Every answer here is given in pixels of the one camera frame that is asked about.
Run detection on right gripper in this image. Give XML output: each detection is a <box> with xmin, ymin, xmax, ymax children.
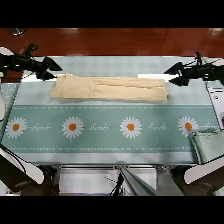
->
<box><xmin>162</xmin><ymin>61</ymin><xmax>220</xmax><ymax>88</ymax></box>

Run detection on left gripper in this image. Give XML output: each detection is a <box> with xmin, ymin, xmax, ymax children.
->
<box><xmin>9</xmin><ymin>54</ymin><xmax>64</xmax><ymax>82</ymax></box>

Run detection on cream garment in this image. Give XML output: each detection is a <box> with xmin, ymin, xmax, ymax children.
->
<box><xmin>51</xmin><ymin>72</ymin><xmax>170</xmax><ymax>102</ymax></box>

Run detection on silver frame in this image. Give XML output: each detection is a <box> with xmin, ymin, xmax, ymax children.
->
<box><xmin>0</xmin><ymin>78</ymin><xmax>224</xmax><ymax>197</ymax></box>

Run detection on black cable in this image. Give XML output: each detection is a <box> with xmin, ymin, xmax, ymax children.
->
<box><xmin>104</xmin><ymin>171</ymin><xmax>127</xmax><ymax>197</ymax></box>

